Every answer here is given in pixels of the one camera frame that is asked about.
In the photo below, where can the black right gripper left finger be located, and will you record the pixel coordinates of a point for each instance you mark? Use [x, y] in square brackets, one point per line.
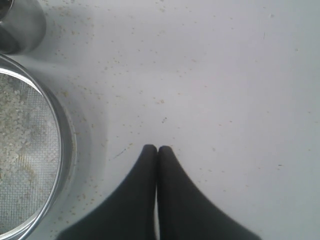
[128, 213]

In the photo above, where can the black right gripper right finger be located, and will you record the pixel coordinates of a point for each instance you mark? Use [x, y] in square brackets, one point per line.
[184, 212]

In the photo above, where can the round stainless steel sieve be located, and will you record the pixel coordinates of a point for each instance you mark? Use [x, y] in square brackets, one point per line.
[24, 202]

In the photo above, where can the stainless steel cup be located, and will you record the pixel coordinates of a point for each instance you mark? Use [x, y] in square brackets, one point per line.
[22, 26]

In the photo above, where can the white rice grains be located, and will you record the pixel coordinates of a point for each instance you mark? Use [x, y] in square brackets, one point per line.
[26, 126]

